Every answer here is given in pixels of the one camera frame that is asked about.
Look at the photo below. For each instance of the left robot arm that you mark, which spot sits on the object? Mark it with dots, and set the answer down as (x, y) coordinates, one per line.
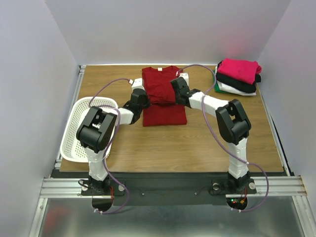
(97, 131)

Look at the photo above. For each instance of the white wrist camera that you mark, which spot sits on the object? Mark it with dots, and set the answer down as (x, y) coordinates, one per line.
(137, 84)
(185, 76)

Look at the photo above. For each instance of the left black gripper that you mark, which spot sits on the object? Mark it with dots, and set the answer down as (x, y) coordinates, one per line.
(147, 103)

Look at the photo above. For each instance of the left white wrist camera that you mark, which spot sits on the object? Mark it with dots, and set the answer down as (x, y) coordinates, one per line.
(137, 84)

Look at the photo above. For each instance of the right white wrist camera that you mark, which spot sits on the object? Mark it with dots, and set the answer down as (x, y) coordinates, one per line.
(185, 76)

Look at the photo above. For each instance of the black folded t shirt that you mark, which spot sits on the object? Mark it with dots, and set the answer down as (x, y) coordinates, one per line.
(239, 85)

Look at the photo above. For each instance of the dark red t shirt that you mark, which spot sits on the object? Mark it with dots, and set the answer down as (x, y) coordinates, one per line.
(163, 109)

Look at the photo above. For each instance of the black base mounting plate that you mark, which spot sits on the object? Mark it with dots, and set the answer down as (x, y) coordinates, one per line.
(162, 189)

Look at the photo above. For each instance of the green folded t shirt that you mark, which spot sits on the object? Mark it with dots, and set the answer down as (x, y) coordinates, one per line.
(217, 89)

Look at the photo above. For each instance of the white folded t shirt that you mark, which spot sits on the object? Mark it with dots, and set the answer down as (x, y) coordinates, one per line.
(230, 89)

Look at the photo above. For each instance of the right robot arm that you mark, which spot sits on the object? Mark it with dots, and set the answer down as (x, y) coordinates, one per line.
(233, 125)

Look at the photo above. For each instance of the pink folded t shirt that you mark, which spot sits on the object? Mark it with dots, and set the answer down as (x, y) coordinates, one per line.
(241, 70)

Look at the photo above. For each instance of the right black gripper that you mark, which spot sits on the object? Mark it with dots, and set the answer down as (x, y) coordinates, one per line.
(177, 85)

